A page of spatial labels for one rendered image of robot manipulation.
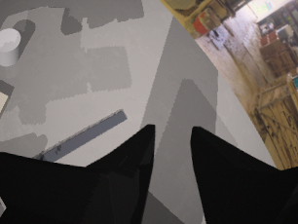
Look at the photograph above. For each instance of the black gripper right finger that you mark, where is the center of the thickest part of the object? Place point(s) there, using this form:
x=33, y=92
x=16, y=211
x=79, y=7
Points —
x=236, y=188

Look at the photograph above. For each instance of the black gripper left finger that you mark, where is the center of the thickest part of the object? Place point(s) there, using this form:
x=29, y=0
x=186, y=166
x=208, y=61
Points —
x=112, y=190

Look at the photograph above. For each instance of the white cylinder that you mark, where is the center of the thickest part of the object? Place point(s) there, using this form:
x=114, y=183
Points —
x=9, y=47

